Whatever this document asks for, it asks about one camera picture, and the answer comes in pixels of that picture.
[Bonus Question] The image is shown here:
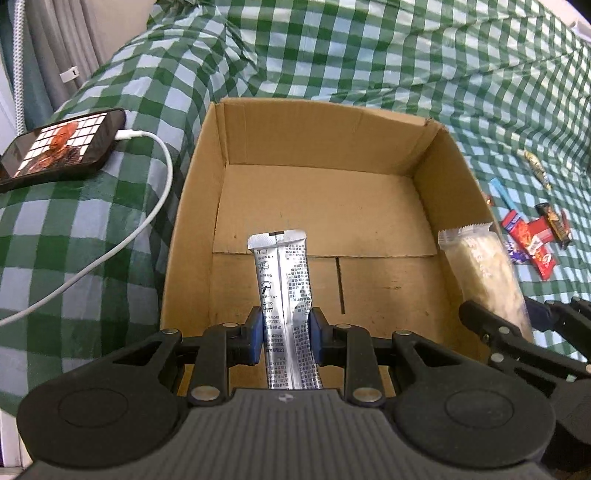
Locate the purple snack packet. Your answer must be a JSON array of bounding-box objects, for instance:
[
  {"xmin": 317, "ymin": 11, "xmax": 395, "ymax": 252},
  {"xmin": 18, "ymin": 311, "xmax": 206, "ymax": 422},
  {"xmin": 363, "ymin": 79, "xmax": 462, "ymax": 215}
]
[{"xmin": 505, "ymin": 240, "xmax": 529, "ymax": 265}]

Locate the light blue snack packet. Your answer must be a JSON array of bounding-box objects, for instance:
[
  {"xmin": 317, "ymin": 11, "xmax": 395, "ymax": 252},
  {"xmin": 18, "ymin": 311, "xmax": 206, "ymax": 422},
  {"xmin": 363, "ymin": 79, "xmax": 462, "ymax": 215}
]
[{"xmin": 490, "ymin": 178, "xmax": 515, "ymax": 210}]

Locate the brown cardboard box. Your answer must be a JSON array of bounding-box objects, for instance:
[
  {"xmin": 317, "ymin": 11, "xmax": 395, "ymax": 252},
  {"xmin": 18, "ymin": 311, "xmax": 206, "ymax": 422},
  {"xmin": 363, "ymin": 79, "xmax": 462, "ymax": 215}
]
[{"xmin": 159, "ymin": 98, "xmax": 499, "ymax": 398}]

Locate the striped steamer hose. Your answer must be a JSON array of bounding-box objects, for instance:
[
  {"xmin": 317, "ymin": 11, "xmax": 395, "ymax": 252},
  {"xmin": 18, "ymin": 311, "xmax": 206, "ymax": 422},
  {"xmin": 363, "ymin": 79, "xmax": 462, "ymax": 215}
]
[{"xmin": 8, "ymin": 0, "xmax": 27, "ymax": 134}]

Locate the gold wrapped candy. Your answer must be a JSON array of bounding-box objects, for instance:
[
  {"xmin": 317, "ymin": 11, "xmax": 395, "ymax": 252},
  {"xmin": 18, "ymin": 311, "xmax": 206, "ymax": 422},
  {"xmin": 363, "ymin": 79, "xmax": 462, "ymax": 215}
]
[{"xmin": 524, "ymin": 150, "xmax": 553, "ymax": 191}]

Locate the dark brown snack packet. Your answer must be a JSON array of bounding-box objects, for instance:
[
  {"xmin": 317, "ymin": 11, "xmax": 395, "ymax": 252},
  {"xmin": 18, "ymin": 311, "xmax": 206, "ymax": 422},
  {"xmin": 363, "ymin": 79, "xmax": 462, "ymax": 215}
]
[{"xmin": 549, "ymin": 210, "xmax": 573, "ymax": 251}]

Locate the cream snack bar packet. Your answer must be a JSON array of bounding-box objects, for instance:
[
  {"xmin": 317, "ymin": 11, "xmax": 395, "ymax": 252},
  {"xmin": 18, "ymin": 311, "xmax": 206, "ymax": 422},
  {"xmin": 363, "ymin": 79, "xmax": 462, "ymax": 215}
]
[{"xmin": 437, "ymin": 222, "xmax": 536, "ymax": 344}]

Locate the small red snack packet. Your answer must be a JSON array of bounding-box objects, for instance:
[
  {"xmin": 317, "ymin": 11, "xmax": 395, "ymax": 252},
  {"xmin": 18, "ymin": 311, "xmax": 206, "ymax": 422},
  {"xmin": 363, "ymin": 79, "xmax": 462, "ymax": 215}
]
[{"xmin": 501, "ymin": 210, "xmax": 525, "ymax": 234}]

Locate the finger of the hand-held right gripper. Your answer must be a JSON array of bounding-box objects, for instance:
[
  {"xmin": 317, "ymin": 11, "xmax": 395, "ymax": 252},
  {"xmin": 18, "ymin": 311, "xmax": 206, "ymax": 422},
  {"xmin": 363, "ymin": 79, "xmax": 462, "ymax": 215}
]
[
  {"xmin": 459, "ymin": 300, "xmax": 589, "ymax": 384},
  {"xmin": 526, "ymin": 298, "xmax": 591, "ymax": 361}
]

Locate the white door frame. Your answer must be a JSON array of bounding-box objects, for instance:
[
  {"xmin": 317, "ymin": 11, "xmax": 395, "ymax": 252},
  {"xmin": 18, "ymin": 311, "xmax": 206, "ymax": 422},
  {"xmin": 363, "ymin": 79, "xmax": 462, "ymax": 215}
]
[{"xmin": 0, "ymin": 406, "xmax": 28, "ymax": 469}]

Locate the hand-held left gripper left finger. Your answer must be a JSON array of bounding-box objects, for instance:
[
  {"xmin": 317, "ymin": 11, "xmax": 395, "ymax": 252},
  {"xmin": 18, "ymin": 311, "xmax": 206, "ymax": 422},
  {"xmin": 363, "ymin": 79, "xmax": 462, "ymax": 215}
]
[{"xmin": 106, "ymin": 307, "xmax": 264, "ymax": 401}]

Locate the grey curtain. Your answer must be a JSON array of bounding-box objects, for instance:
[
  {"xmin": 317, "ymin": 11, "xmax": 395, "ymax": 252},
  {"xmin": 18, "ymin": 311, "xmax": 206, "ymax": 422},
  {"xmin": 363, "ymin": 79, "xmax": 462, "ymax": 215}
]
[{"xmin": 28, "ymin": 0, "xmax": 160, "ymax": 112}]

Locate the red square snack packet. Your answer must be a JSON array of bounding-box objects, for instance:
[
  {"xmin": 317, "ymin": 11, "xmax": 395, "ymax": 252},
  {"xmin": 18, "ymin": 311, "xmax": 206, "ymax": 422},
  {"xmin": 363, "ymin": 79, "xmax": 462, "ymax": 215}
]
[{"xmin": 510, "ymin": 219, "xmax": 553, "ymax": 254}]

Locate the black smartphone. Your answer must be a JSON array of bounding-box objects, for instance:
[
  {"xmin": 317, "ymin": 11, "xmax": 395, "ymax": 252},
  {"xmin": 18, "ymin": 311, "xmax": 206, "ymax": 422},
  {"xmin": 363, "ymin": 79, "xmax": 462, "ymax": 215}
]
[{"xmin": 0, "ymin": 107, "xmax": 127, "ymax": 193}]

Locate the white charging cable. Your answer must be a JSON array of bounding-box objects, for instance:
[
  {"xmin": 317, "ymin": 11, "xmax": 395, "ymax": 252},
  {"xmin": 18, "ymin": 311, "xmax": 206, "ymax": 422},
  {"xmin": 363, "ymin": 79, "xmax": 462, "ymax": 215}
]
[{"xmin": 0, "ymin": 129, "xmax": 174, "ymax": 326}]

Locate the silver snack stick packet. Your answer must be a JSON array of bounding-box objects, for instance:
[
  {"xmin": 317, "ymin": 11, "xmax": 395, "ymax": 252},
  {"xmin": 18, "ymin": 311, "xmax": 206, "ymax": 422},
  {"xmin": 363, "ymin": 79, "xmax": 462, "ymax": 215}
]
[{"xmin": 247, "ymin": 229, "xmax": 324, "ymax": 391}]

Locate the teal curtain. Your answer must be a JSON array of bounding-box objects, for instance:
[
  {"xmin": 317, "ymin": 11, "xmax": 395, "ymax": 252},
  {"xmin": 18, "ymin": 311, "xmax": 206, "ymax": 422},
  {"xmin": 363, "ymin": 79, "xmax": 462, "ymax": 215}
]
[{"xmin": 0, "ymin": 0, "xmax": 54, "ymax": 121}]

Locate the green checked blanket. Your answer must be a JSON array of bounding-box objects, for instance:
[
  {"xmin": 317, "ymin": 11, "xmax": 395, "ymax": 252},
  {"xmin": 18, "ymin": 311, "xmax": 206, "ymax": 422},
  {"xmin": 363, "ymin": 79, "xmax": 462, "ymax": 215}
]
[{"xmin": 0, "ymin": 0, "xmax": 591, "ymax": 416}]

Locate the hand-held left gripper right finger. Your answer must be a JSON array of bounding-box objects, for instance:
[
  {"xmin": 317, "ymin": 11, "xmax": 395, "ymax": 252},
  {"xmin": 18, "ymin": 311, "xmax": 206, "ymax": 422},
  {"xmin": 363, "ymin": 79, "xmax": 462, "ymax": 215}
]
[{"xmin": 310, "ymin": 307, "xmax": 466, "ymax": 402}]

